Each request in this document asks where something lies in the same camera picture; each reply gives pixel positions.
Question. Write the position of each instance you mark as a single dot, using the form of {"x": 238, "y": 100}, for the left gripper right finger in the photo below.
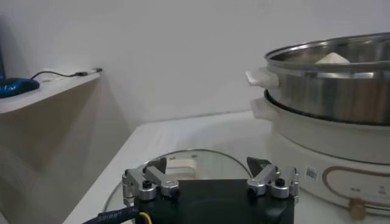
{"x": 265, "y": 175}

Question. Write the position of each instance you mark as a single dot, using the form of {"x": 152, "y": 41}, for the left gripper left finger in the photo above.
{"x": 155, "y": 178}

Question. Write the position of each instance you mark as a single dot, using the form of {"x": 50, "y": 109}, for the round glass pot lid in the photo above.
{"x": 219, "y": 165}

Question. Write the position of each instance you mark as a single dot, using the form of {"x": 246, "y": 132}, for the white steamed baozi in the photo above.
{"x": 332, "y": 58}

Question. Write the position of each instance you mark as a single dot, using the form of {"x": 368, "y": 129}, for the white steamer pot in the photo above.
{"x": 298, "y": 140}

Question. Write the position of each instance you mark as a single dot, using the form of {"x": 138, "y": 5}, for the stainless steel steamer basket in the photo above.
{"x": 320, "y": 94}

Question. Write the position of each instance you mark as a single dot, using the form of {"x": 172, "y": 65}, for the white side desk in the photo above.
{"x": 51, "y": 89}

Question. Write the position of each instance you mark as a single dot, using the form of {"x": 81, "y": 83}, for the blue computer mouse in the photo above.
{"x": 16, "y": 86}

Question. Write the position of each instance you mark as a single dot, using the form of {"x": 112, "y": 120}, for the dark monitor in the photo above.
{"x": 2, "y": 65}

